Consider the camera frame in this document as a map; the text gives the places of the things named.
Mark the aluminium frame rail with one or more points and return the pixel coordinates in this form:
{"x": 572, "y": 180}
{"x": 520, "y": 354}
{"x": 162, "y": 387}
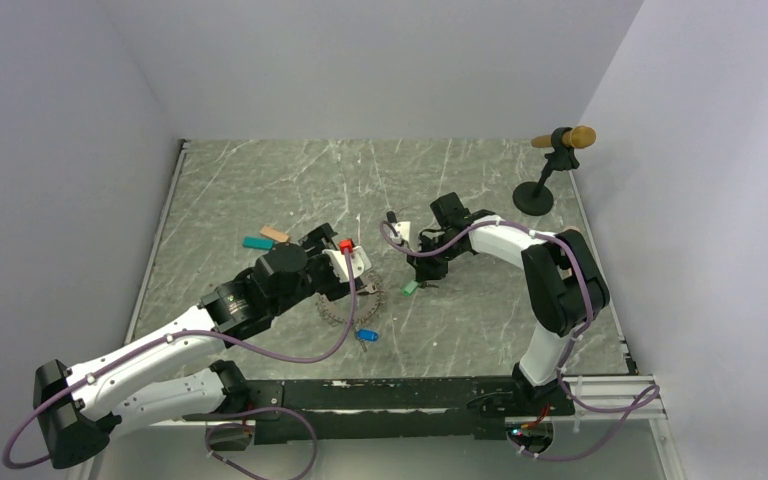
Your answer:
{"x": 606, "y": 392}

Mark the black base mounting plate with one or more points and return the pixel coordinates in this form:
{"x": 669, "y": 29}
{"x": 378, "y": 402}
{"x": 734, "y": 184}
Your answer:
{"x": 483, "y": 407}

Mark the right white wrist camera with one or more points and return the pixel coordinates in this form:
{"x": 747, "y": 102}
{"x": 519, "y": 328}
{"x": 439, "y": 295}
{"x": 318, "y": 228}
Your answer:
{"x": 401, "y": 232}

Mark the orange key tag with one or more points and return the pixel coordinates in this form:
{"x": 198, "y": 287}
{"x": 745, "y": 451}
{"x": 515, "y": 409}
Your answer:
{"x": 274, "y": 234}

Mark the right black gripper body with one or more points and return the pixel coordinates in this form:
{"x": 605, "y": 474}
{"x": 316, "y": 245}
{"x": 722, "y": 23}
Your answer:
{"x": 436, "y": 264}

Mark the black microphone stand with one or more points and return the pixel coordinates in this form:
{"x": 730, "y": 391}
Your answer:
{"x": 535, "y": 198}

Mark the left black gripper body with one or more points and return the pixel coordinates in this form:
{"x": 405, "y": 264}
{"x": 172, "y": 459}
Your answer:
{"x": 319, "y": 270}

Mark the teal key tag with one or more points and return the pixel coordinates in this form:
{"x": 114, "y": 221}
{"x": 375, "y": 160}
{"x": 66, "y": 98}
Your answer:
{"x": 256, "y": 243}

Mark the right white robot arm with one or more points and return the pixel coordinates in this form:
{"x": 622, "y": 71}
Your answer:
{"x": 565, "y": 286}

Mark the gold microphone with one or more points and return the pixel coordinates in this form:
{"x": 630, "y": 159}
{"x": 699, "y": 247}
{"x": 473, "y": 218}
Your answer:
{"x": 578, "y": 137}

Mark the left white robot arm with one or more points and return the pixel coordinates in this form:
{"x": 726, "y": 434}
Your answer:
{"x": 81, "y": 408}

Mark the blue tagged key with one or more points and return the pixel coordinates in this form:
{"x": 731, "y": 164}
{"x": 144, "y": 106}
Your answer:
{"x": 364, "y": 336}

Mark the green tagged key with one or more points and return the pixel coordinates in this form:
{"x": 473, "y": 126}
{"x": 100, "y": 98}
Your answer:
{"x": 410, "y": 288}

